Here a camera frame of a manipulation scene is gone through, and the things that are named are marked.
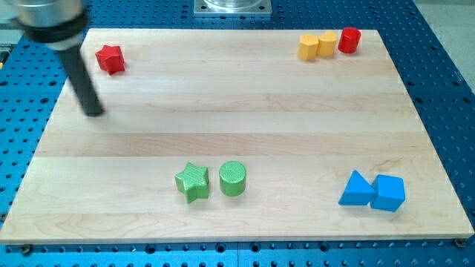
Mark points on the red star block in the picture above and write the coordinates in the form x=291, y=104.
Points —
x=110, y=59

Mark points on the blue perforated table plate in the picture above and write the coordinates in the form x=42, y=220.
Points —
x=32, y=79

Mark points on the blue cube block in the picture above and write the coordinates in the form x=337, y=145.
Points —
x=389, y=193

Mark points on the red cylinder block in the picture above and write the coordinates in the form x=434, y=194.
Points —
x=349, y=40

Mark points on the green cylinder block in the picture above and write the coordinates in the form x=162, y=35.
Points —
x=232, y=178

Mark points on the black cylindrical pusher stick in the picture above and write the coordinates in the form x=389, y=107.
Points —
x=80, y=81

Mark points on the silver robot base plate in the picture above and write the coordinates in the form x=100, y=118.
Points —
x=233, y=7

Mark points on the yellow hexagon block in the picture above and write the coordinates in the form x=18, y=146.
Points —
x=308, y=45

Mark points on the blue triangle block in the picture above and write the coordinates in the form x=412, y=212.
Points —
x=358, y=191

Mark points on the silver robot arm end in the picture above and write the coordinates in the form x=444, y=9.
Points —
x=55, y=23

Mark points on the wooden board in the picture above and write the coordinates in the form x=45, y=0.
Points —
x=212, y=96

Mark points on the yellow heart block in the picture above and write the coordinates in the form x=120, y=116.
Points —
x=327, y=43

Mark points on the green star block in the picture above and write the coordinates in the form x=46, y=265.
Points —
x=193, y=182

